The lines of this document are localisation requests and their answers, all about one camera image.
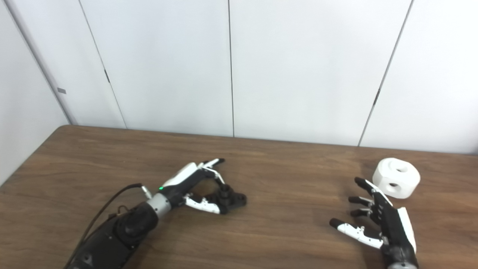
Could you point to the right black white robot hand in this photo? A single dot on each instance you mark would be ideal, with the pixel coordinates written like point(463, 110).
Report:
point(392, 224)

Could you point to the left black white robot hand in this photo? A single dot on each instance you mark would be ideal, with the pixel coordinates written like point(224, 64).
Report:
point(183, 179)

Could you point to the black plastic holder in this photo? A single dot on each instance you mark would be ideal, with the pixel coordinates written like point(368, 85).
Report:
point(235, 200)

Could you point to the round white plastic piece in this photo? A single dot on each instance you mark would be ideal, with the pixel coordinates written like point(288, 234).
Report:
point(388, 173)

